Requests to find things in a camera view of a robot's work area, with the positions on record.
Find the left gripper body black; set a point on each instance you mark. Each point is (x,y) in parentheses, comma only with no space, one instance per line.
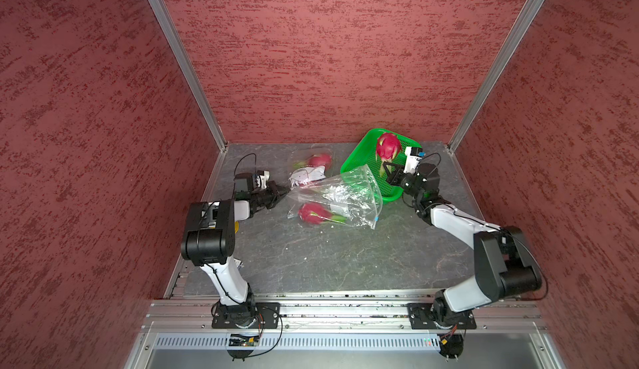
(265,196)

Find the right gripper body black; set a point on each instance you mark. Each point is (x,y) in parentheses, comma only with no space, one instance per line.
(408,182)

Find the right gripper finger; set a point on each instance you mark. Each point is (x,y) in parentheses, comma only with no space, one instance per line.
(392,177)
(390,166)

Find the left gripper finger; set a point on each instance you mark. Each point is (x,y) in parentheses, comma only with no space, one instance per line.
(279,190)
(275,199)

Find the clear zip-top bag front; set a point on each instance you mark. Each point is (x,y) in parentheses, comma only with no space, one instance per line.
(354,194)

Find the clear zip-top bag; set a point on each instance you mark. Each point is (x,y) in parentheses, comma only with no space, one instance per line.
(303,154)
(354,194)

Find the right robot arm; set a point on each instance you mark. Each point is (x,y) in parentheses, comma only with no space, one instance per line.
(503,265)

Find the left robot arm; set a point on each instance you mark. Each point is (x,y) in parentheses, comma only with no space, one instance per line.
(209,243)

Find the clear zip-top bag rear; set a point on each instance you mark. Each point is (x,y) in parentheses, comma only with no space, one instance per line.
(303,154)

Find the rear bag upper dragon fruit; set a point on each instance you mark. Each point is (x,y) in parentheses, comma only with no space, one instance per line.
(316,160)

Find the white paper card rear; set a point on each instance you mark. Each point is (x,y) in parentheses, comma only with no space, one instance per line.
(302,177)

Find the left corner aluminium profile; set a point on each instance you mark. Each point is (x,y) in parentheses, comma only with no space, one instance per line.
(173,38)

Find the corner aluminium profile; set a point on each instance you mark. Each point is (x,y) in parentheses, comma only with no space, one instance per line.
(515,36)
(173,38)

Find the right corner aluminium profile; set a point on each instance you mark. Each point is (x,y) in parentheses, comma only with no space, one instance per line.
(515,36)

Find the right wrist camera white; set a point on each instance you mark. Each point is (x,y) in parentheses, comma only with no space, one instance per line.
(413,157)

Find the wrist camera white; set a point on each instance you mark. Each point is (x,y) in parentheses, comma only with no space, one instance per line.
(260,179)
(413,157)

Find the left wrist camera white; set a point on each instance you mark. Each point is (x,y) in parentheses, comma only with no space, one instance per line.
(260,179)

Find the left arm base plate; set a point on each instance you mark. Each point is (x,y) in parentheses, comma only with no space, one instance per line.
(246,316)

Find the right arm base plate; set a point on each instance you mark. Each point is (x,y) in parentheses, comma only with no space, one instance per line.
(424,316)

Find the aluminium rail frame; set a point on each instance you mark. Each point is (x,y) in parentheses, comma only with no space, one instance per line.
(376,321)

